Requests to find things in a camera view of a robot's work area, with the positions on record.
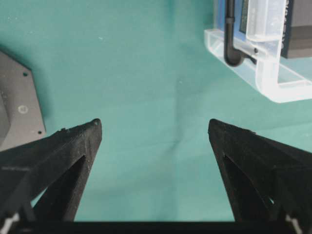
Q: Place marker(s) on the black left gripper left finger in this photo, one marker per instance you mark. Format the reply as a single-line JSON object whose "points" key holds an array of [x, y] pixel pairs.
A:
{"points": [[45, 179]]}

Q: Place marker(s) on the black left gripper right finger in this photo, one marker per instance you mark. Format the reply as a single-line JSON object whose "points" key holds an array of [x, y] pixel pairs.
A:
{"points": [[262, 177]]}

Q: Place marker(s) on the black RealSense camera box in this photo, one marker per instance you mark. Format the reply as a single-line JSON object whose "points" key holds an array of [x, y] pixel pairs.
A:
{"points": [[297, 31]]}

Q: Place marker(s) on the clear plastic storage case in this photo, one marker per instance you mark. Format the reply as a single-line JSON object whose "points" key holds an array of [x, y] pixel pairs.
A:
{"points": [[247, 38]]}

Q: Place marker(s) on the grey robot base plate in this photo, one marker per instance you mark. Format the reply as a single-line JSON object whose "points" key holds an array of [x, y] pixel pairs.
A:
{"points": [[21, 119]]}

